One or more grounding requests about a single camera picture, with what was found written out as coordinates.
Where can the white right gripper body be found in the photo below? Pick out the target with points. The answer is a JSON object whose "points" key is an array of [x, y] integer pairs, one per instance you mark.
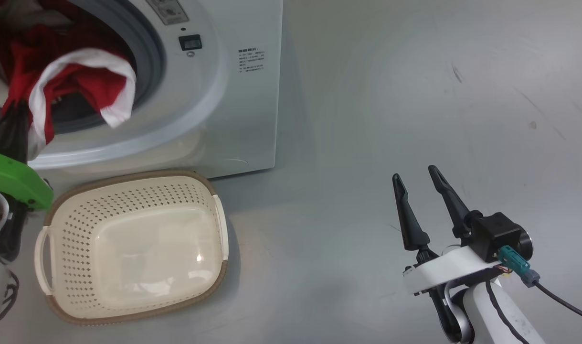
{"points": [[443, 267]]}

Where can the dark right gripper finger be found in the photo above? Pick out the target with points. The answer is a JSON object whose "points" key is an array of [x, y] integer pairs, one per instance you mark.
{"points": [[450, 203], [410, 224]]}

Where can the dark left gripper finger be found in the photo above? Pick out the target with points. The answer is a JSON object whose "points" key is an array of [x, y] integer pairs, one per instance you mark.
{"points": [[2, 136], [21, 134]]}

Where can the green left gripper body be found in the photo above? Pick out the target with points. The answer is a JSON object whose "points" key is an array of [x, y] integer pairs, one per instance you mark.
{"points": [[14, 179]]}

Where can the red and white garment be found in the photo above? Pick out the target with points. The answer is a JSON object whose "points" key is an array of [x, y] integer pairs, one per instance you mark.
{"points": [[95, 83]]}

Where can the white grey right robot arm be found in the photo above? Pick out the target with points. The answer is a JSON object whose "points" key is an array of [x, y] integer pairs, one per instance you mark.
{"points": [[477, 315]]}

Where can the cream basket with brown rim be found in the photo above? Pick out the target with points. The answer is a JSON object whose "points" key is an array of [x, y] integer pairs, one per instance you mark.
{"points": [[138, 248]]}

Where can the white front-load washing machine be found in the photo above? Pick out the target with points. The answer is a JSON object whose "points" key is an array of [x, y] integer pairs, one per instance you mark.
{"points": [[243, 119]]}

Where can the grey warning sticker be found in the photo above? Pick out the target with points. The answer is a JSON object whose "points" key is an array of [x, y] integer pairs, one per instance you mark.
{"points": [[169, 10]]}

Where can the black text sticker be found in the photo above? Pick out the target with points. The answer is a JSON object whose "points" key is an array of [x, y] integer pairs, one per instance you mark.
{"points": [[251, 59]]}

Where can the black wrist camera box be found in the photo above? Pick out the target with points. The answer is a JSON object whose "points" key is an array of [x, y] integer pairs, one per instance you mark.
{"points": [[498, 234]]}

